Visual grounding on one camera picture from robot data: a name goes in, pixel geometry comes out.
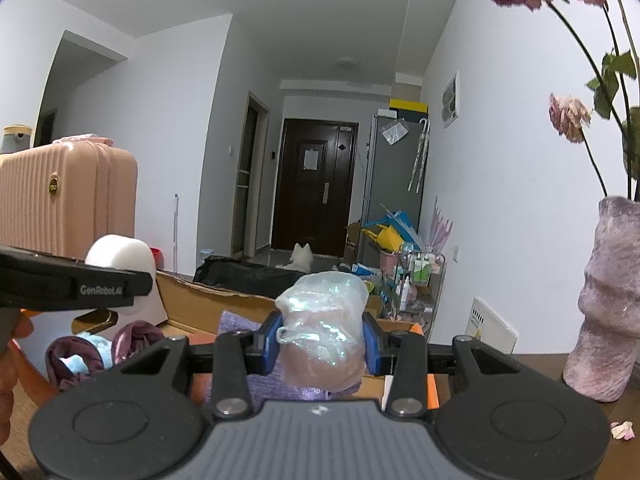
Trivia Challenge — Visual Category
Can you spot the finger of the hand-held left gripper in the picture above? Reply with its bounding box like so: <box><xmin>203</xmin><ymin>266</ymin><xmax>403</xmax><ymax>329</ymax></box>
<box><xmin>0</xmin><ymin>246</ymin><xmax>154</xmax><ymax>297</ymax></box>

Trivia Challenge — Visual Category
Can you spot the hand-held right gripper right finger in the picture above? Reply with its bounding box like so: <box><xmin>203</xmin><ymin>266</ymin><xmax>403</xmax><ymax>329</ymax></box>
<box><xmin>362</xmin><ymin>312</ymin><xmax>596</xmax><ymax>418</ymax></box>

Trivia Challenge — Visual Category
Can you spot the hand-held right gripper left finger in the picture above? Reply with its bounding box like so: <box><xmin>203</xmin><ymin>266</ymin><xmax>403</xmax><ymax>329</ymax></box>
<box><xmin>52</xmin><ymin>311</ymin><xmax>284</xmax><ymax>418</ymax></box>

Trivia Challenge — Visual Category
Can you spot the white foam roll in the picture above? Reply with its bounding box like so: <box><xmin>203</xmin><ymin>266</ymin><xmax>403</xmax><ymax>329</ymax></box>
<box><xmin>85</xmin><ymin>234</ymin><xmax>169</xmax><ymax>322</ymax></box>

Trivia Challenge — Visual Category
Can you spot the purple fabric pouch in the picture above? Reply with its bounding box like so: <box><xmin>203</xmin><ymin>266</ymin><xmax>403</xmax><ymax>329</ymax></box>
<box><xmin>217</xmin><ymin>310</ymin><xmax>363</xmax><ymax>401</ymax></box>

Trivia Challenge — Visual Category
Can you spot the purple satin scrunchie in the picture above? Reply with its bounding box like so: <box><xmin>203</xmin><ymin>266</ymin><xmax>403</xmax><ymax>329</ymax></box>
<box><xmin>46</xmin><ymin>321</ymin><xmax>167</xmax><ymax>392</ymax></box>

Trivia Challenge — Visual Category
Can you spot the iridescent plastic bag bundle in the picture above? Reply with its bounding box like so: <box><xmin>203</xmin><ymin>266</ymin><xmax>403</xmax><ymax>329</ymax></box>
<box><xmin>275</xmin><ymin>270</ymin><xmax>371</xmax><ymax>391</ymax></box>

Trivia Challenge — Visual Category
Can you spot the red orange cardboard box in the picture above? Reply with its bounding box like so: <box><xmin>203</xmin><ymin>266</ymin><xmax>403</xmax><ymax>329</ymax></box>
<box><xmin>20</xmin><ymin>270</ymin><xmax>441</xmax><ymax>411</ymax></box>

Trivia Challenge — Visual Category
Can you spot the person's left hand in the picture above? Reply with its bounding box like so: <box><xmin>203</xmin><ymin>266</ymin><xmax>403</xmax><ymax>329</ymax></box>
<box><xmin>0</xmin><ymin>311</ymin><xmax>34</xmax><ymax>443</ymax></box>

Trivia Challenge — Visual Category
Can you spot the black fabric bag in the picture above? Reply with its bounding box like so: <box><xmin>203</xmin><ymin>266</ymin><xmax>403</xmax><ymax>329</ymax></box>
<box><xmin>194</xmin><ymin>255</ymin><xmax>306</xmax><ymax>298</ymax></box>

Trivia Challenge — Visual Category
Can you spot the white dog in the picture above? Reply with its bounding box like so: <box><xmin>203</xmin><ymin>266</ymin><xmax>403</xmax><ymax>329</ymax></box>
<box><xmin>287</xmin><ymin>242</ymin><xmax>315</xmax><ymax>273</ymax></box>

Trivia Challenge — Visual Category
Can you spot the pink ribbed suitcase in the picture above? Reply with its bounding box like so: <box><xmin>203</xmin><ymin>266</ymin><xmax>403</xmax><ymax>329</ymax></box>
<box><xmin>0</xmin><ymin>134</ymin><xmax>138</xmax><ymax>261</ymax></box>

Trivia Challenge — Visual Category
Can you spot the brown cardboard box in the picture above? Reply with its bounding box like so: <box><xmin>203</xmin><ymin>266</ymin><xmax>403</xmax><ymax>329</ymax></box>
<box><xmin>345</xmin><ymin>221</ymin><xmax>363</xmax><ymax>263</ymax></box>

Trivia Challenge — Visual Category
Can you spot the blue yellow clutter pile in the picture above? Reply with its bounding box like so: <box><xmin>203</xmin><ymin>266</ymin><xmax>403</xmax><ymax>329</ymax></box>
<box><xmin>362</xmin><ymin>205</ymin><xmax>423</xmax><ymax>256</ymax></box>

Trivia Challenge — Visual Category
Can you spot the white flat panel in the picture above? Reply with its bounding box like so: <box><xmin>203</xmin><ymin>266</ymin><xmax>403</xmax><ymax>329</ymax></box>
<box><xmin>467</xmin><ymin>297</ymin><xmax>518</xmax><ymax>356</ymax></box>

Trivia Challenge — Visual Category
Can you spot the purple feather decoration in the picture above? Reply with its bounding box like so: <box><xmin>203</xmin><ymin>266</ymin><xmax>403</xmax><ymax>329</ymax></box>
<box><xmin>430</xmin><ymin>195</ymin><xmax>453</xmax><ymax>251</ymax></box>

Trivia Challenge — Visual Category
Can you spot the dark brown entrance door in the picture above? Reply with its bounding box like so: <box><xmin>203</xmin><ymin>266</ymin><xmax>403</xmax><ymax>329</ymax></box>
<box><xmin>271</xmin><ymin>118</ymin><xmax>358</xmax><ymax>258</ymax></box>

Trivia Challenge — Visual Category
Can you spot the cream orange thermos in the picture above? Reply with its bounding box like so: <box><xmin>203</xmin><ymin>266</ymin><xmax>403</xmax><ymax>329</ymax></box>
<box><xmin>0</xmin><ymin>125</ymin><xmax>33</xmax><ymax>153</ymax></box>

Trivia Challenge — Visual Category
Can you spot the grey refrigerator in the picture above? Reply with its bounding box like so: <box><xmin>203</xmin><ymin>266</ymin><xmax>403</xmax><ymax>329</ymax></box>
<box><xmin>360</xmin><ymin>112</ymin><xmax>431</xmax><ymax>266</ymax></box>

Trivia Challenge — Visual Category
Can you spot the clear folded umbrella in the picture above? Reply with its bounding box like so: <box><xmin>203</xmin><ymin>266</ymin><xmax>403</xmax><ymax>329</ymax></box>
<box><xmin>407</xmin><ymin>119</ymin><xmax>431</xmax><ymax>193</ymax></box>

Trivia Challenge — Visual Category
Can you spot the purple textured vase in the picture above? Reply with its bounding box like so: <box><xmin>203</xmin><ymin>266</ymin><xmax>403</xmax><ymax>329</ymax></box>
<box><xmin>563</xmin><ymin>196</ymin><xmax>640</xmax><ymax>403</ymax></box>

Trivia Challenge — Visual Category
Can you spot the yellow black box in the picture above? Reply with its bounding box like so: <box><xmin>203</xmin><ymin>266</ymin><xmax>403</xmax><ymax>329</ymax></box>
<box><xmin>390</xmin><ymin>99</ymin><xmax>430</xmax><ymax>121</ymax></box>

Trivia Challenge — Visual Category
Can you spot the wire rolling cart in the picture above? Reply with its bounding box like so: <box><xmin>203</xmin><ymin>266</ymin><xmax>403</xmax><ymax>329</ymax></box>
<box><xmin>395</xmin><ymin>252</ymin><xmax>446</xmax><ymax>333</ymax></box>

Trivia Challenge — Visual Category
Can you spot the side doorway frame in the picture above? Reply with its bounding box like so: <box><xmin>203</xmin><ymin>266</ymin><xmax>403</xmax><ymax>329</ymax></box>
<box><xmin>231</xmin><ymin>91</ymin><xmax>271</xmax><ymax>256</ymax></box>

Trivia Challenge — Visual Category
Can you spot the wall electrical panel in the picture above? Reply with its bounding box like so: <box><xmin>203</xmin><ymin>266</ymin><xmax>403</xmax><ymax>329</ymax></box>
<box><xmin>441</xmin><ymin>71</ymin><xmax>460</xmax><ymax>128</ymax></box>

